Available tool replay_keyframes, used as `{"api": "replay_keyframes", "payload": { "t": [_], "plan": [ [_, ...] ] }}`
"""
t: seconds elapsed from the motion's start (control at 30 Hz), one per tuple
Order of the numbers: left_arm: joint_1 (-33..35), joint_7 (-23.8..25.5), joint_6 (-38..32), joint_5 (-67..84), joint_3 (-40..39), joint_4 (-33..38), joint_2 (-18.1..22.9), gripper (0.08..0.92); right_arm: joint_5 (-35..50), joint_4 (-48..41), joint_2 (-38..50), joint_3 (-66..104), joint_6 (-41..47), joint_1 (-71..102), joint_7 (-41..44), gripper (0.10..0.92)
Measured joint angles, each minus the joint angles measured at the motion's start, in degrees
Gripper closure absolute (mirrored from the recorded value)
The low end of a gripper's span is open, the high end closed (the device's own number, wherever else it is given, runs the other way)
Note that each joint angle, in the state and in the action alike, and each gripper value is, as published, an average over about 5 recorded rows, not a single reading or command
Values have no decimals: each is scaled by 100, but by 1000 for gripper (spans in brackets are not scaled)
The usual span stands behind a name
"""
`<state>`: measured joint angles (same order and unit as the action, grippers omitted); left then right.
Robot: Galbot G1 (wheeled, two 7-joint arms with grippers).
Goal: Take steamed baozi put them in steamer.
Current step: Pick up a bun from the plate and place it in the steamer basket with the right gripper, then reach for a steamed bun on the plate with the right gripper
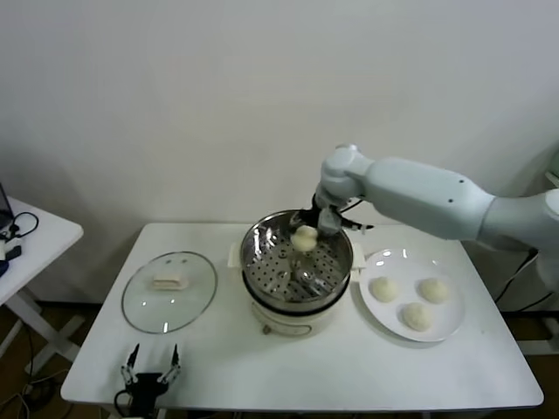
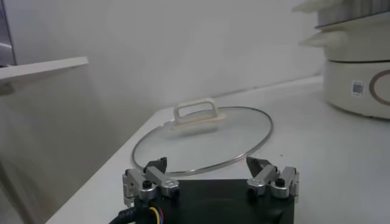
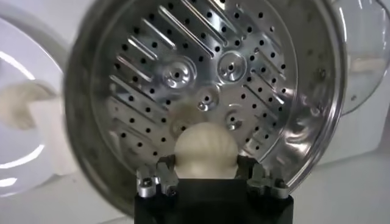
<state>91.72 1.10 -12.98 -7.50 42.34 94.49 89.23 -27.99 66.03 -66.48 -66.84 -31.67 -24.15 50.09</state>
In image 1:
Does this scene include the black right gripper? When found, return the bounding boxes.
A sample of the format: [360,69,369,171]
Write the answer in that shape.
[286,193,327,231]

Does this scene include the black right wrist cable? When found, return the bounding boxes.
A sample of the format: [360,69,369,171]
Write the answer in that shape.
[335,196,376,233]

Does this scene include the looped black cable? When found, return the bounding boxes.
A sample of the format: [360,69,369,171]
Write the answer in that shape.
[7,211,40,239]

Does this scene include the white power adapter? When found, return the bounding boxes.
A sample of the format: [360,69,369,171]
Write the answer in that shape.
[0,235,23,262]

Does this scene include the dark laptop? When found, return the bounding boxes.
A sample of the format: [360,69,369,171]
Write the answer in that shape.
[0,182,13,229]

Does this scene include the white metal rack frame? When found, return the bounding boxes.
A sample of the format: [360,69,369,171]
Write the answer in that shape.
[518,313,559,356]

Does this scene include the cream electric cooker pot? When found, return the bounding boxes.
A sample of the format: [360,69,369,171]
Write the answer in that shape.
[226,242,366,340]

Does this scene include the stainless steel steamer basket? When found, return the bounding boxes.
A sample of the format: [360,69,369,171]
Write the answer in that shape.
[238,209,354,306]

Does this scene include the white steamed baozi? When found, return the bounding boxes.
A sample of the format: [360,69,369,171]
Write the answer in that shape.
[369,276,399,304]
[418,277,450,305]
[290,224,318,252]
[400,302,434,332]

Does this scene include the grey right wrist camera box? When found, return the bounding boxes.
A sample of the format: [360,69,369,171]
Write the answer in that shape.
[317,207,342,237]

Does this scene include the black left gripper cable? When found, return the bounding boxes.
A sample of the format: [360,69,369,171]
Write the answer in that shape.
[113,389,132,419]

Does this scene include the white side table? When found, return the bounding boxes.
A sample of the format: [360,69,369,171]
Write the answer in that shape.
[0,196,85,376]

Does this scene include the glass lid with cream handle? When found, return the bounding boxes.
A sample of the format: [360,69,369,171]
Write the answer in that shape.
[121,251,218,335]

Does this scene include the long black wall cable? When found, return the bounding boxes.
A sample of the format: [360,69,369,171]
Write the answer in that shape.
[493,248,559,313]

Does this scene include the white round plate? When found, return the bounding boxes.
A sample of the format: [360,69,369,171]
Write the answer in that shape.
[357,248,466,343]

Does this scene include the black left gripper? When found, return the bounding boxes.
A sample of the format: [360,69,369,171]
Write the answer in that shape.
[121,343,182,419]

